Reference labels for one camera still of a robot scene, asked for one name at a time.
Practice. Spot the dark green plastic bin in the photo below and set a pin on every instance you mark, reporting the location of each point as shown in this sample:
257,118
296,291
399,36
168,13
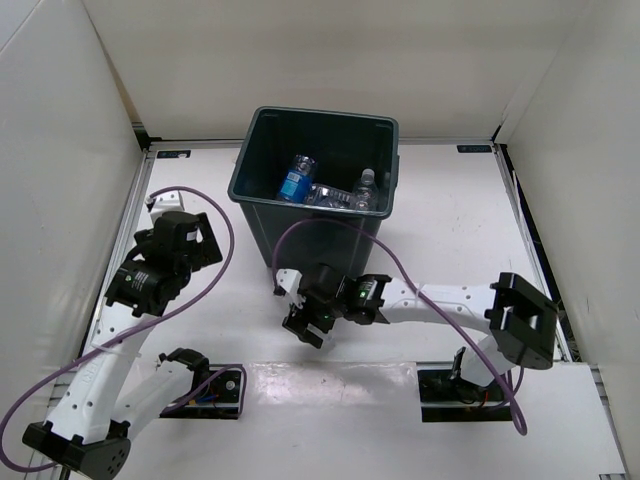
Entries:
299,236

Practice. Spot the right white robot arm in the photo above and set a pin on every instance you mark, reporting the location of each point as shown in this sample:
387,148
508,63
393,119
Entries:
517,321

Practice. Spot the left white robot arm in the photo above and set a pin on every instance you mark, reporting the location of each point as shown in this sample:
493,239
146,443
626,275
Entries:
91,429

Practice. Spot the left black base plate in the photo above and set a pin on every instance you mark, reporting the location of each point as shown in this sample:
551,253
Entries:
222,399

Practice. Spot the large clear bottle fruit label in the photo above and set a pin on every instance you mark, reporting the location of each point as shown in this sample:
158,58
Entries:
326,196

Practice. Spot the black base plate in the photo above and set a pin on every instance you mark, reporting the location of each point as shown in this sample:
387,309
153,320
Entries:
222,399
447,400

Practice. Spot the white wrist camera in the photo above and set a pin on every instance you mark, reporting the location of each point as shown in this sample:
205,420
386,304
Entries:
287,285
168,201

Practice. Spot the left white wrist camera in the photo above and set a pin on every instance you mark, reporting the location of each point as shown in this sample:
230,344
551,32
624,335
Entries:
168,201

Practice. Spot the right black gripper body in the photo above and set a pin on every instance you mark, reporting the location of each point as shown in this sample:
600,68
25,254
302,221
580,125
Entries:
322,315

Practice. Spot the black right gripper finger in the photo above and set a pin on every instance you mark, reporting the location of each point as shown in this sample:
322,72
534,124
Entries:
296,323
319,339

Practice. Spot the small clear bottle white cap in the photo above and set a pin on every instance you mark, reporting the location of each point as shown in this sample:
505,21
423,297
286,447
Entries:
365,192

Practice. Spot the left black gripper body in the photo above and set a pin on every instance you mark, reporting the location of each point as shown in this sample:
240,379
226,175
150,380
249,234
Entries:
206,251

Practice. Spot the clear bottle blue label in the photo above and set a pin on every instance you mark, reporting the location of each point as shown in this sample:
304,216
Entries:
298,180

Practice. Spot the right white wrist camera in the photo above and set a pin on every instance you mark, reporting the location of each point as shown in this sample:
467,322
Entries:
287,285

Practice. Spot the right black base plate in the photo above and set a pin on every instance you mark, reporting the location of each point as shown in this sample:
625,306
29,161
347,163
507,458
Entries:
447,400

